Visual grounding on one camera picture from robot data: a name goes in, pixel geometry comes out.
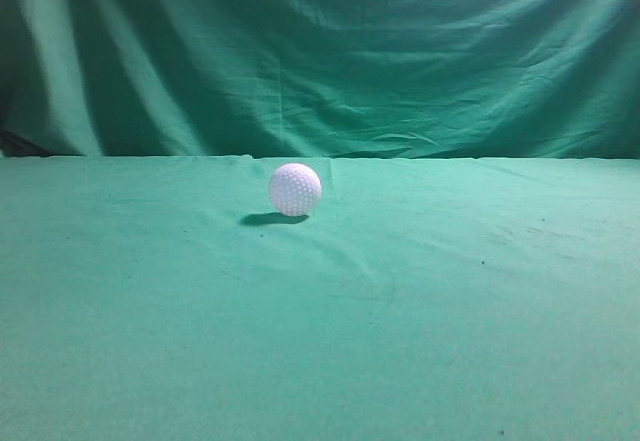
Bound green backdrop cloth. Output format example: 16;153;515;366
1;0;639;159

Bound green table cloth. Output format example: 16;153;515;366
1;157;639;440

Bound white dimpled golf ball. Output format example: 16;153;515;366
268;163;322;217

